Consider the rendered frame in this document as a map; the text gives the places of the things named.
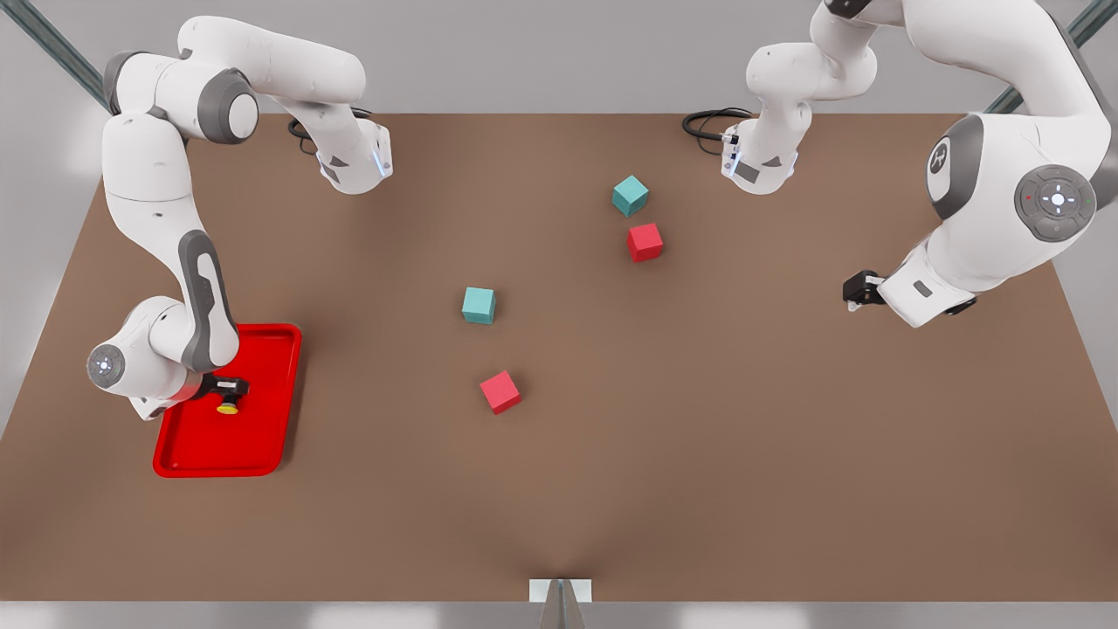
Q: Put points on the small yellow round object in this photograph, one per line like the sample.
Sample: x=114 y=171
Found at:
x=228 y=408

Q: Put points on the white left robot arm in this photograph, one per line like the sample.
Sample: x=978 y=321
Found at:
x=1004 y=201

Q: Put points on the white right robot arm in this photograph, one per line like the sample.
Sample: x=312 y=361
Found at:
x=144 y=183

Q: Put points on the red plastic tray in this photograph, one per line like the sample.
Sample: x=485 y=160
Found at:
x=236 y=441

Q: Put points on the red cube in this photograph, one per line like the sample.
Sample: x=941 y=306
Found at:
x=500 y=392
x=645 y=243

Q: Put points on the teal cube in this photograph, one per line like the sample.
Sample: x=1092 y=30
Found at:
x=630 y=196
x=478 y=306

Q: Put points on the silver frame post with foot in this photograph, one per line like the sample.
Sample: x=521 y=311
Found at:
x=560 y=603

